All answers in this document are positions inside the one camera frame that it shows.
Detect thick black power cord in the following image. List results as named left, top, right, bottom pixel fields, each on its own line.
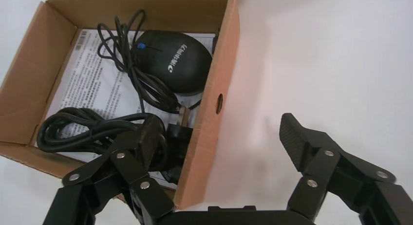
left=36, top=106, right=194, bottom=186

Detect brown cardboard storage box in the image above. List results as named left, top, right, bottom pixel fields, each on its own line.
left=0, top=0, right=241, bottom=210

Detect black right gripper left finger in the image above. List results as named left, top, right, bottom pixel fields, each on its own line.
left=42, top=115, right=175, bottom=225

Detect thin black mouse cable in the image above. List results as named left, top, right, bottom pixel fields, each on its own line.
left=96, top=9, right=202, bottom=114

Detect black computer mouse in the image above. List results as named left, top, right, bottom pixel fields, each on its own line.
left=133, top=30, right=214, bottom=96

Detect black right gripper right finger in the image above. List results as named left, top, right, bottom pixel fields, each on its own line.
left=279, top=112, right=413, bottom=225

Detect printed white paper manual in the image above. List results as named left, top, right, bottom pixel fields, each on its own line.
left=34, top=28, right=217, bottom=190

